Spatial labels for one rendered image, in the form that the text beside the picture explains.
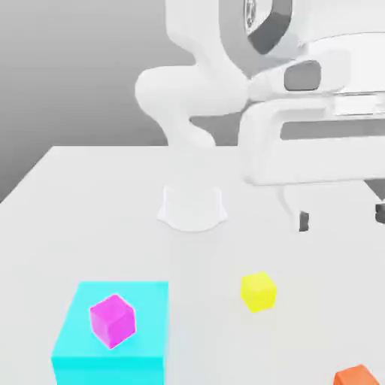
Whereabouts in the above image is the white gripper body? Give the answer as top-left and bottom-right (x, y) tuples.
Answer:
(239, 98), (385, 186)

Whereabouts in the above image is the small yellow cube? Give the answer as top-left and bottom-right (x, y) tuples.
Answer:
(240, 271), (278, 314)

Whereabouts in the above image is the small orange cube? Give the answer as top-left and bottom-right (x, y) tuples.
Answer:
(333, 364), (382, 385)

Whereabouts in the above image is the small magenta cube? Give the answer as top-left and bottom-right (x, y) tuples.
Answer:
(89, 293), (137, 350)

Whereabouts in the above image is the large cyan box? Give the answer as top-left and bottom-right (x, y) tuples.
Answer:
(50, 280), (170, 385)

